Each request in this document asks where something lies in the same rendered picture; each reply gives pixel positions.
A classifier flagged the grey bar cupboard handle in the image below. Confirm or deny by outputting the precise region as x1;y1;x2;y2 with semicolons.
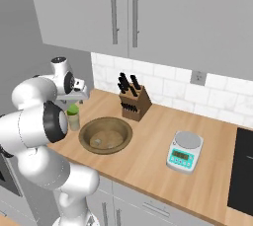
130;0;141;48
109;0;120;45

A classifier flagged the grey drawer handle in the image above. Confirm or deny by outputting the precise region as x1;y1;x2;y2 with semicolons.
141;201;172;219

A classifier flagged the white teal kitchen scale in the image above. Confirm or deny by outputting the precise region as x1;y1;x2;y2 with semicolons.
165;130;205;176

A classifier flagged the grey lower cupboard door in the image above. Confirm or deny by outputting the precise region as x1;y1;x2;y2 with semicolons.
86;187;115;226
113;196;156;226

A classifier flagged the glass of green lemonade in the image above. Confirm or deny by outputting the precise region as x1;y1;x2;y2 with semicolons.
66;103;81;132

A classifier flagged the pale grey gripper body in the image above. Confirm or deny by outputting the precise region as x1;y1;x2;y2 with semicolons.
55;85;91;105

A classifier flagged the grey cupboard door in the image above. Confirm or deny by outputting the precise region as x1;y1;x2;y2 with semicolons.
27;0;129;59
86;187;115;226
113;196;156;226
126;0;253;82

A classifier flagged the grey lower door handle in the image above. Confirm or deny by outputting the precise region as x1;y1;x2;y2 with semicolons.
101;201;110;226
115;207;123;226

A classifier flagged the grey upper cupboard door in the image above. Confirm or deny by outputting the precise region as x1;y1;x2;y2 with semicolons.
126;0;253;82
27;0;129;59

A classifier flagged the wooden knife block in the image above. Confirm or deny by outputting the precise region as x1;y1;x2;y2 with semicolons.
117;71;153;122

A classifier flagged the grey wall socket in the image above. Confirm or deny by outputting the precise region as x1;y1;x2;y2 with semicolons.
190;70;208;87

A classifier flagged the grey drawer front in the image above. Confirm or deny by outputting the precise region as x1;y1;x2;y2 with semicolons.
111;180;213;226

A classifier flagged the black hob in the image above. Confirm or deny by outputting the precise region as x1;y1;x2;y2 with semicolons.
226;126;253;217

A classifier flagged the brown round bowl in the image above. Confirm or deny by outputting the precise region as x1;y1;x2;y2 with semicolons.
78;116;134;156

